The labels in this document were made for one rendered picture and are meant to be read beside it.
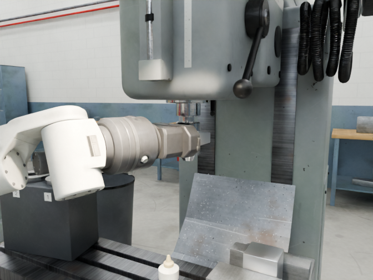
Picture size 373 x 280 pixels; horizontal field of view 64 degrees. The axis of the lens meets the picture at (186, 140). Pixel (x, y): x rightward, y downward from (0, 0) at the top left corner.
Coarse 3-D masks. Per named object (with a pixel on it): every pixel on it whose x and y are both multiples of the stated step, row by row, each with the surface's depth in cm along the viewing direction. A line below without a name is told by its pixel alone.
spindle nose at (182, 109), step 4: (176, 104) 56; (180, 104) 55; (184, 104) 54; (188, 104) 54; (192, 104) 54; (196, 104) 55; (200, 104) 56; (176, 108) 56; (180, 108) 55; (184, 108) 54; (188, 108) 54; (192, 108) 54; (196, 108) 55; (200, 108) 56; (176, 112) 56; (180, 112) 55; (184, 112) 55; (188, 112) 54; (192, 112) 55; (196, 112) 55; (200, 112) 57
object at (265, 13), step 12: (252, 0) 51; (264, 0) 51; (252, 12) 51; (264, 12) 52; (252, 24) 51; (264, 24) 52; (252, 36) 53; (264, 36) 55; (252, 48) 49; (252, 60) 47; (240, 84) 44; (240, 96) 44
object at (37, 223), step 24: (24, 192) 76; (48, 192) 74; (96, 192) 84; (24, 216) 77; (48, 216) 75; (72, 216) 74; (96, 216) 84; (24, 240) 78; (48, 240) 76; (72, 240) 74; (96, 240) 85
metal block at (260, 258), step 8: (248, 248) 54; (256, 248) 54; (264, 248) 54; (272, 248) 54; (280, 248) 54; (248, 256) 52; (256, 256) 52; (264, 256) 52; (272, 256) 52; (280, 256) 52; (248, 264) 52; (256, 264) 52; (264, 264) 51; (272, 264) 50; (280, 264) 52; (264, 272) 51; (272, 272) 50; (280, 272) 53
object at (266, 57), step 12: (276, 0) 64; (276, 12) 66; (276, 24) 66; (276, 36) 65; (264, 48) 59; (276, 48) 66; (264, 60) 60; (276, 60) 69; (264, 72) 60; (276, 72) 70; (252, 84) 62; (264, 84) 65; (276, 84) 74
